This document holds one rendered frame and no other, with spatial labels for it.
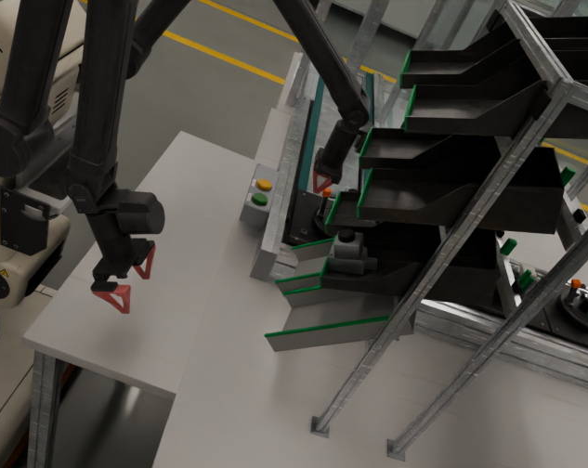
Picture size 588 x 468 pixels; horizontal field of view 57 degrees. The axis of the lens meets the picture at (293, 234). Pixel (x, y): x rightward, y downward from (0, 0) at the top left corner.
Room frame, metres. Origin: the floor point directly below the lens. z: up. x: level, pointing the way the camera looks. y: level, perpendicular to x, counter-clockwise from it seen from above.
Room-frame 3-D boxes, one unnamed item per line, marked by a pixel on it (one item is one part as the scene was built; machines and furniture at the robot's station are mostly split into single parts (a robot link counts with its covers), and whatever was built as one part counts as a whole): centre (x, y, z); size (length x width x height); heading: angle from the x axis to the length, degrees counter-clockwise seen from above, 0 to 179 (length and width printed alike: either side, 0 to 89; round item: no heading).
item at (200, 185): (1.06, 0.08, 0.84); 0.90 x 0.70 x 0.03; 5
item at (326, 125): (1.49, -0.07, 0.91); 0.84 x 0.28 x 0.10; 9
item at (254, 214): (1.24, 0.13, 0.93); 0.21 x 0.07 x 0.06; 9
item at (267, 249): (1.44, 0.10, 0.91); 0.89 x 0.06 x 0.11; 9
